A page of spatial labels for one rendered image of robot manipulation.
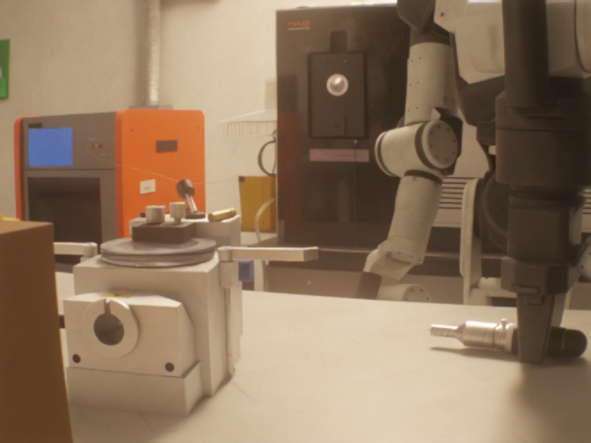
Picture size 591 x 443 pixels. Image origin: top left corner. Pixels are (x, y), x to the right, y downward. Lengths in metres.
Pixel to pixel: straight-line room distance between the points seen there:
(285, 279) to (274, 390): 1.66
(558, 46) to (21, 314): 0.45
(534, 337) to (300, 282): 1.64
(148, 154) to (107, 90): 2.08
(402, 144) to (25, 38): 3.35
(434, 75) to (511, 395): 0.81
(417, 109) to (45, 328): 1.08
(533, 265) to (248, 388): 0.22
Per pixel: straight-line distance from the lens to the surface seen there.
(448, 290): 2.07
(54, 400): 0.22
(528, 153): 0.56
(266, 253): 0.54
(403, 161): 1.22
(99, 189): 1.83
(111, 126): 1.81
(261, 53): 3.51
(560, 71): 0.57
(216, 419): 0.49
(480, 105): 1.10
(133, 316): 0.48
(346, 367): 0.59
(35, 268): 0.21
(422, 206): 1.20
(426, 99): 1.25
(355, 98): 2.17
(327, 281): 2.15
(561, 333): 0.61
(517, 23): 0.54
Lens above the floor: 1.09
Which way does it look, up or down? 7 degrees down
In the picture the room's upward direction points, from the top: straight up
